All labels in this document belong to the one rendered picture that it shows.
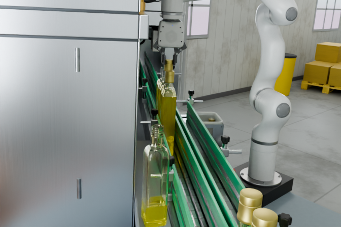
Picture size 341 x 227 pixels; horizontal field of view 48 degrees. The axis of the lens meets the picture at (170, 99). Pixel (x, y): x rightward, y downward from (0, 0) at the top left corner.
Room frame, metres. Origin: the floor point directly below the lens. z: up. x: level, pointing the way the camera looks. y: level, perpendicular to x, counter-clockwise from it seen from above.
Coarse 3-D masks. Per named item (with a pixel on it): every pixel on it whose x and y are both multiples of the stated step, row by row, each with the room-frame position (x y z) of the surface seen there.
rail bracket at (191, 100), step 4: (188, 92) 1.76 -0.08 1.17; (192, 92) 1.74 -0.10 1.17; (192, 96) 1.75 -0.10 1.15; (180, 100) 1.74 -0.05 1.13; (184, 100) 1.75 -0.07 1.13; (188, 100) 1.74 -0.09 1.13; (192, 100) 1.74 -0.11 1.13; (196, 100) 1.76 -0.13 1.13; (200, 100) 1.76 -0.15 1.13; (192, 104) 1.74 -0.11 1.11
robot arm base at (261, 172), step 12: (252, 144) 1.60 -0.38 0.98; (276, 144) 1.58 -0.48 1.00; (252, 156) 1.59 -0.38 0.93; (264, 156) 1.56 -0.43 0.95; (276, 156) 1.59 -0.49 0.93; (252, 168) 1.59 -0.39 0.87; (264, 168) 1.56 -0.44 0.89; (252, 180) 1.56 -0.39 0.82; (264, 180) 1.56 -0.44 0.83; (276, 180) 1.57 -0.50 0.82
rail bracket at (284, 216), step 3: (282, 213) 0.71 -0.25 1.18; (285, 213) 0.72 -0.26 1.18; (279, 216) 0.71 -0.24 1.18; (282, 216) 0.70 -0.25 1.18; (285, 216) 0.70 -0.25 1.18; (288, 216) 0.70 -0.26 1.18; (279, 219) 0.71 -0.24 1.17; (282, 219) 0.70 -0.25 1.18; (285, 219) 0.70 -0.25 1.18; (288, 219) 0.69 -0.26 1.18; (291, 219) 0.70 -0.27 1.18; (279, 222) 0.70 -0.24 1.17; (282, 222) 0.70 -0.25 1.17; (285, 222) 0.69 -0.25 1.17; (288, 222) 0.69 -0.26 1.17; (291, 222) 0.70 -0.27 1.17; (282, 225) 0.70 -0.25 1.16; (285, 225) 0.69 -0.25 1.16; (288, 225) 0.70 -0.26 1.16
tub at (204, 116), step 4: (180, 112) 1.94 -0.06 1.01; (184, 112) 1.94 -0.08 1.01; (196, 112) 1.95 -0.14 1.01; (200, 112) 1.96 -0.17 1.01; (204, 112) 1.96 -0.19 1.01; (208, 112) 1.96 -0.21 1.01; (212, 112) 1.97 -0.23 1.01; (200, 116) 1.96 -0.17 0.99; (204, 116) 1.96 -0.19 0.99; (208, 116) 1.96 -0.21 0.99; (212, 116) 1.96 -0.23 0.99; (216, 116) 1.92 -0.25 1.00; (204, 120) 1.96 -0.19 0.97; (208, 120) 1.96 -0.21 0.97; (216, 120) 1.91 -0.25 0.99; (220, 120) 1.85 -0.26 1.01
